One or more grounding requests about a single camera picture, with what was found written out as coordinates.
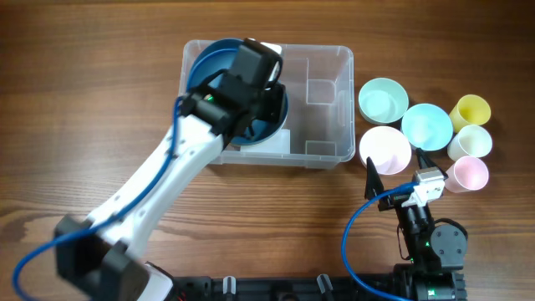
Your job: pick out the yellow cup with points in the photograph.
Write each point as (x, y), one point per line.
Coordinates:
(471, 109)

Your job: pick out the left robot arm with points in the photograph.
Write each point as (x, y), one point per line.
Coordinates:
(100, 256)

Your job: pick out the pink cup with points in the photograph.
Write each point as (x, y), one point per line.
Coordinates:
(467, 174)

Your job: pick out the clear plastic storage container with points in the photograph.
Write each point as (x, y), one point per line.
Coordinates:
(319, 81)

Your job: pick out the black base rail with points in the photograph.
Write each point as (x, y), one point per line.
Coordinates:
(322, 287)

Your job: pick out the light blue small bowl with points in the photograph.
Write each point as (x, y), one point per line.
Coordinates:
(427, 127)

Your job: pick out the cream cup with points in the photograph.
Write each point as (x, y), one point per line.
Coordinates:
(471, 140)

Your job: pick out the pink small bowl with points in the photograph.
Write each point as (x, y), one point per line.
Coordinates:
(387, 147)

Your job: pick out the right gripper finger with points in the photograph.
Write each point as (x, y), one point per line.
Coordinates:
(423, 160)
(374, 185)

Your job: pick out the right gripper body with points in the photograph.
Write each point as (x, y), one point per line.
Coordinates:
(394, 201)

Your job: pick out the mint green small bowl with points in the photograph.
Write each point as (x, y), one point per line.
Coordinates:
(383, 101)

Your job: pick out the dark blue bowl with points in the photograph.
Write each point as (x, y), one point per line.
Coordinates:
(217, 55)

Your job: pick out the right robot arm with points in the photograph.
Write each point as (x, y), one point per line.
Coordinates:
(436, 247)

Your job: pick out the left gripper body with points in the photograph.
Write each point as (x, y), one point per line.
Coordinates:
(268, 99)

